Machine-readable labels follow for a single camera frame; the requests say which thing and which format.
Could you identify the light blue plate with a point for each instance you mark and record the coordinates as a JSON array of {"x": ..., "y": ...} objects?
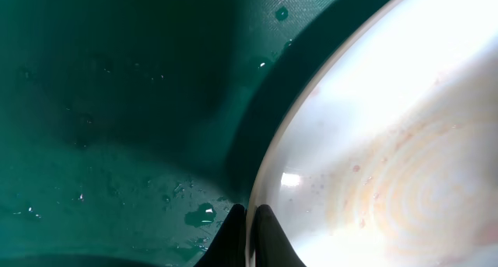
[{"x": 389, "y": 155}]

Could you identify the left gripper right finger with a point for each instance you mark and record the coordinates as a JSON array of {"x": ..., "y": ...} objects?
[{"x": 269, "y": 242}]

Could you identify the teal plastic tray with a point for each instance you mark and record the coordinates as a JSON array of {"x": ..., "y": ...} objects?
[{"x": 130, "y": 127}]

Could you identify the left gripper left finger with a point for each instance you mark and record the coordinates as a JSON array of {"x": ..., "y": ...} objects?
[{"x": 228, "y": 246}]

